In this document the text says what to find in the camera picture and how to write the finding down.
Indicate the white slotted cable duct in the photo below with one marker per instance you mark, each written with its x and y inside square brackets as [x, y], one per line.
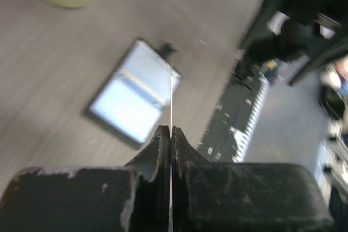
[243, 138]

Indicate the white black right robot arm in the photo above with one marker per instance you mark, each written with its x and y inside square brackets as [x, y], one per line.
[304, 35]

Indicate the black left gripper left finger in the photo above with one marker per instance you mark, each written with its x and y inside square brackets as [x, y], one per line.
[133, 197]

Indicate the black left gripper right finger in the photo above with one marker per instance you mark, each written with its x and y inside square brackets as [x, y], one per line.
[215, 196]

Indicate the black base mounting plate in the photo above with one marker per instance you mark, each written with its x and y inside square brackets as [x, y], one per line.
[232, 110]

